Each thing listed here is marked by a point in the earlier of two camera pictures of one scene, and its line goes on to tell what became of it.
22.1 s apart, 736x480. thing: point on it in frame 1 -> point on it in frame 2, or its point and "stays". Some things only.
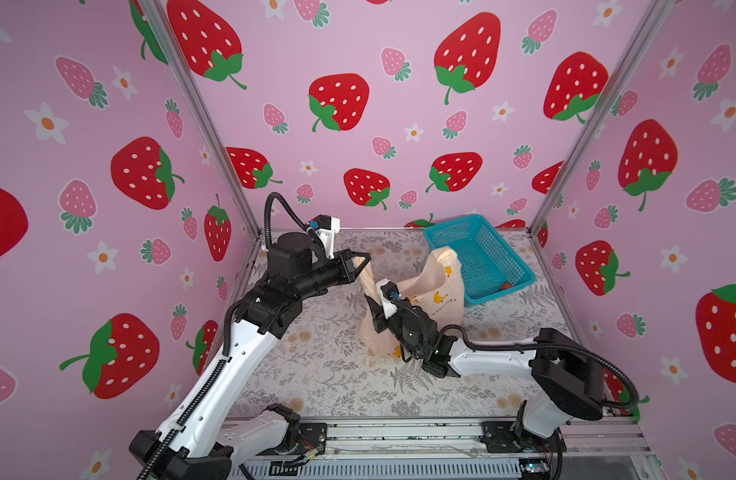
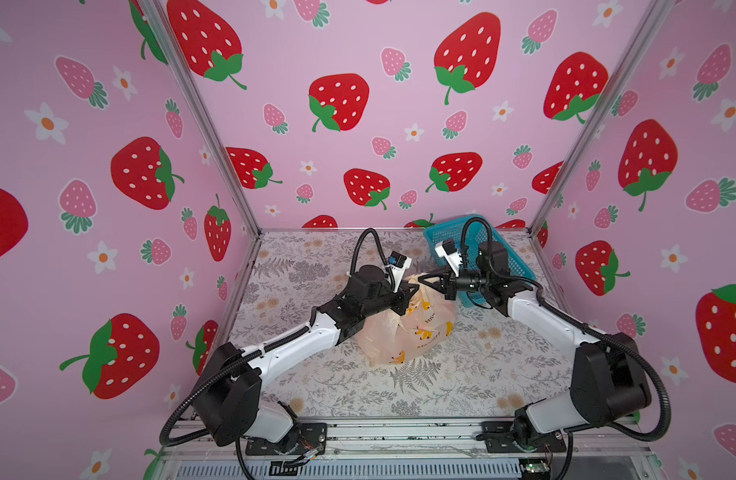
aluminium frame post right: x=658 y=12 stays
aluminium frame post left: x=204 y=112 stays
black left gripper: x=344 y=273 -> x=400 y=298
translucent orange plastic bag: x=439 y=289 stays
